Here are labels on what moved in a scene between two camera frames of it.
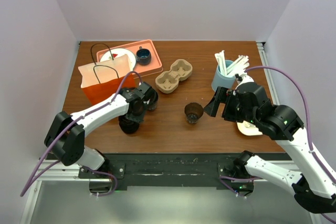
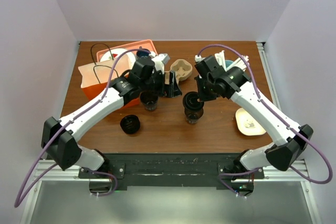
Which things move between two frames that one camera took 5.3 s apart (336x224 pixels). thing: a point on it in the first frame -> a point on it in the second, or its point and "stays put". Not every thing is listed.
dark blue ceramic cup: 143,56 stays put
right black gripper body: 232,110 -> 205,90
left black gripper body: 138,116 -> 156,83
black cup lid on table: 127,126 stays put
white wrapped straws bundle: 237,66 stays put
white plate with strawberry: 113,53 stays put
